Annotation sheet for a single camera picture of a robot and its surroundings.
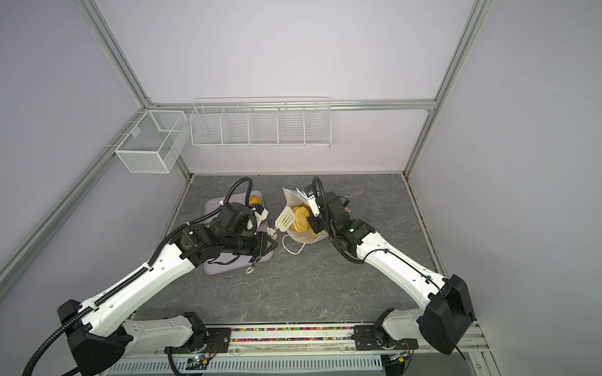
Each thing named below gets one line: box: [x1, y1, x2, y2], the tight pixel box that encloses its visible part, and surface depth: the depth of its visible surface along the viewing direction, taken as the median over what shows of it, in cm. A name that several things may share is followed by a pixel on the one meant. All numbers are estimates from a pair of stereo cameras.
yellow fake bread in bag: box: [290, 203, 312, 233], surface depth 83 cm
